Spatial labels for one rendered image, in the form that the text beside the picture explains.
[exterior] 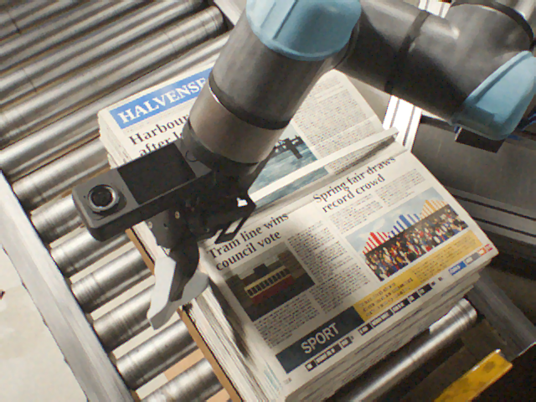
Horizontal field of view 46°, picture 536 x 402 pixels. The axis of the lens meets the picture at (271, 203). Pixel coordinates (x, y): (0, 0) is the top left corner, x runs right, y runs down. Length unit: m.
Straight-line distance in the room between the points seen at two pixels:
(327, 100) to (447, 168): 0.99
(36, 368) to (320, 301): 1.24
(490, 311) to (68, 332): 0.58
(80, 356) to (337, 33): 0.60
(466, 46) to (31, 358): 1.47
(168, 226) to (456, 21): 0.30
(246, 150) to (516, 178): 1.32
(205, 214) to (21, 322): 1.31
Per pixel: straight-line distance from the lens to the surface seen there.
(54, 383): 1.76
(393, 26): 0.54
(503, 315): 0.95
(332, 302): 0.63
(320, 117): 0.75
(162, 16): 1.18
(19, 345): 1.82
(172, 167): 0.53
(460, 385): 0.89
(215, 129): 0.50
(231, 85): 0.48
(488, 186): 1.74
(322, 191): 0.70
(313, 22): 0.45
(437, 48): 0.53
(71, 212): 0.99
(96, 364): 0.90
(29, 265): 0.97
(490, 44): 0.54
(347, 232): 0.68
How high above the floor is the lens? 1.66
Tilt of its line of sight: 64 degrees down
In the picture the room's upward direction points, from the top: 2 degrees clockwise
